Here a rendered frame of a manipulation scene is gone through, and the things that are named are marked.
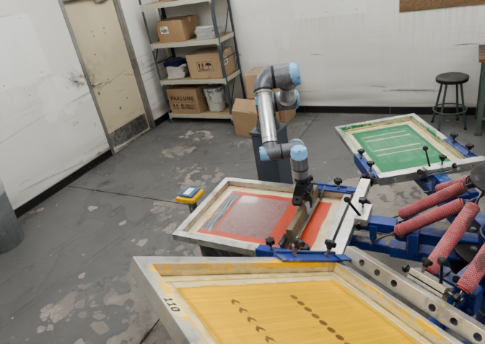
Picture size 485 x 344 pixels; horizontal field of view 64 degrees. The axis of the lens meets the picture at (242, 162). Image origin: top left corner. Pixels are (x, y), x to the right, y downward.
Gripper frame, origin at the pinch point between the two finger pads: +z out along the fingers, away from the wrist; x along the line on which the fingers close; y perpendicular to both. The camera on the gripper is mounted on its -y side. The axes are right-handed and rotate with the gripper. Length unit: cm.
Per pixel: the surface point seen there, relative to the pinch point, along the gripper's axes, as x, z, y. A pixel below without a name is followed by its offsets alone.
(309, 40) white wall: 119, -3, 380
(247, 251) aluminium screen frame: 18.0, 3.6, -29.4
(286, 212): 12.6, 6.0, 6.5
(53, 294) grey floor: 218, 102, -24
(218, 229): 41.7, 5.9, -16.1
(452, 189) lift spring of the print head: -64, -20, 4
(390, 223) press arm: -40.8, -2.7, -1.5
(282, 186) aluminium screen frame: 21.7, 2.6, 25.5
